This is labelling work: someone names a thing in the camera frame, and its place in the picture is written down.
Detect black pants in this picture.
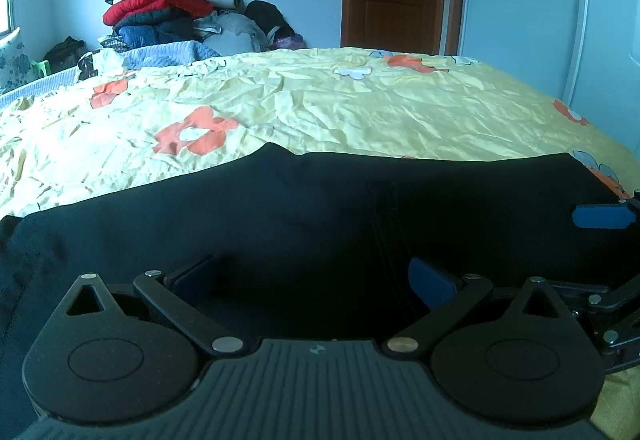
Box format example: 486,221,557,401
0,142,640,431

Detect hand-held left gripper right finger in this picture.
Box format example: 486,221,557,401
382,258,570,361

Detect white cloth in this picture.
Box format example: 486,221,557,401
92,48,126,73

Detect navy jacket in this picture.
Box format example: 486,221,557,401
112,10,206,51

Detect small black and white item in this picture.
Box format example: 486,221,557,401
76,52,101,81

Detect bed with yellow floral sheet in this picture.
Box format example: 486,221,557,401
0,47,640,440

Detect floral pillow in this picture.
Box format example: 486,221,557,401
0,26,38,95

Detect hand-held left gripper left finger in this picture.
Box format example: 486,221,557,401
63,255,244,362

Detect grey cloth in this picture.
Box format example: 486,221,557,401
200,12,268,54

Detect dark bag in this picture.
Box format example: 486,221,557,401
42,36,91,70

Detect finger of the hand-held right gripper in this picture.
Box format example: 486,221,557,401
571,190,640,231
550,272,640,373

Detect light blue quilted blanket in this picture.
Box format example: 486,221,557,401
0,40,223,96

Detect white wardrobe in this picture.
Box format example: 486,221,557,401
457,0,640,155

